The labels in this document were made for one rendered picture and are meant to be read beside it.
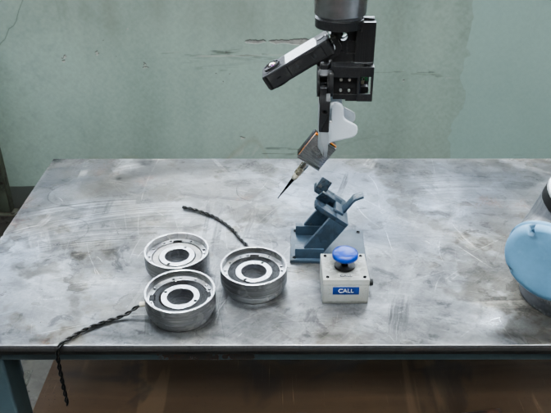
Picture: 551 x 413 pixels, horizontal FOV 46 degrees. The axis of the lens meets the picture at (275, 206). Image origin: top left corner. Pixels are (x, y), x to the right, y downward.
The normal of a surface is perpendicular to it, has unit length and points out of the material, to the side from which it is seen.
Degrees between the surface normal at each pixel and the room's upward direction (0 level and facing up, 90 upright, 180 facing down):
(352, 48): 90
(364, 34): 90
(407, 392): 0
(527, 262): 97
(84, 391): 0
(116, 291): 0
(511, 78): 90
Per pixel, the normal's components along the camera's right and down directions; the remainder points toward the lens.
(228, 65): 0.00, 0.50
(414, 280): 0.00, -0.86
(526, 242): -0.65, 0.48
